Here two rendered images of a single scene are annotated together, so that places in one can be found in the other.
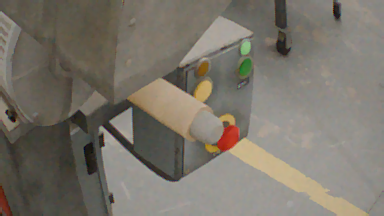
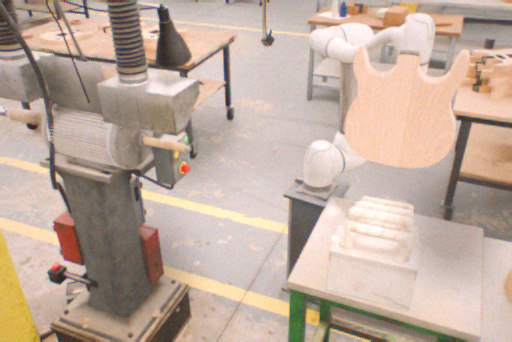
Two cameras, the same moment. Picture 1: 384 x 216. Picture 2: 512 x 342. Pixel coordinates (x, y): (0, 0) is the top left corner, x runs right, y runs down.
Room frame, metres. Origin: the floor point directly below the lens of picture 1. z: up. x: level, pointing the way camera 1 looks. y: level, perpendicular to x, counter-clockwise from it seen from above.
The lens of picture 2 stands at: (-1.11, 0.26, 2.09)
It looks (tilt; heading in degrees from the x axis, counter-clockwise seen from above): 31 degrees down; 341
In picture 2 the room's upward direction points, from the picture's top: straight up
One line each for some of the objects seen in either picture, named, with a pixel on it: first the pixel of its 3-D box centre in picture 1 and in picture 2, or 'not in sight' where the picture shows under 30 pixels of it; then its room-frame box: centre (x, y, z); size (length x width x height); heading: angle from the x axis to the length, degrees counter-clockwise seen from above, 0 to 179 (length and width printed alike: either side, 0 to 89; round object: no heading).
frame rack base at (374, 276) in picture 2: not in sight; (372, 266); (-0.11, -0.49, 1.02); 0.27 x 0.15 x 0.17; 52
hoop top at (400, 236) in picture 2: not in sight; (376, 231); (-0.15, -0.46, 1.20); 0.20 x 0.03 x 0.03; 50
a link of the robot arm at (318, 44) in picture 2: not in sight; (325, 42); (0.91, -0.79, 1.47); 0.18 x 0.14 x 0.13; 10
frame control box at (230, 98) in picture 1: (147, 94); (157, 162); (0.88, 0.07, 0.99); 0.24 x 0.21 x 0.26; 48
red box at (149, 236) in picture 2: not in sight; (135, 247); (0.93, 0.23, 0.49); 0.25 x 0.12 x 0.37; 48
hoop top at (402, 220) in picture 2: not in sight; (380, 216); (-0.08, -0.51, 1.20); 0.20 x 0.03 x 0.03; 50
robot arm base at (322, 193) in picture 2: not in sight; (314, 183); (0.84, -0.74, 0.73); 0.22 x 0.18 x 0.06; 40
